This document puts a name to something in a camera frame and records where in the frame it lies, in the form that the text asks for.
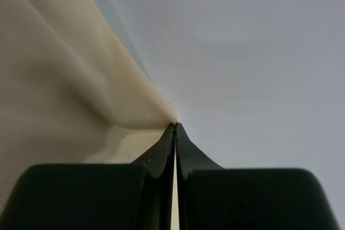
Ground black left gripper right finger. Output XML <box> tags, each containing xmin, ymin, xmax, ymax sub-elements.
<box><xmin>175</xmin><ymin>123</ymin><xmax>339</xmax><ymax>229</ymax></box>

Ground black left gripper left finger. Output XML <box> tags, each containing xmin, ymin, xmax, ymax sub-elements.
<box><xmin>1</xmin><ymin>125</ymin><xmax>175</xmax><ymax>229</ymax></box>

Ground beige trousers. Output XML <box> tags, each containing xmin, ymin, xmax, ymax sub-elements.
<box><xmin>0</xmin><ymin>0</ymin><xmax>182</xmax><ymax>214</ymax></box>

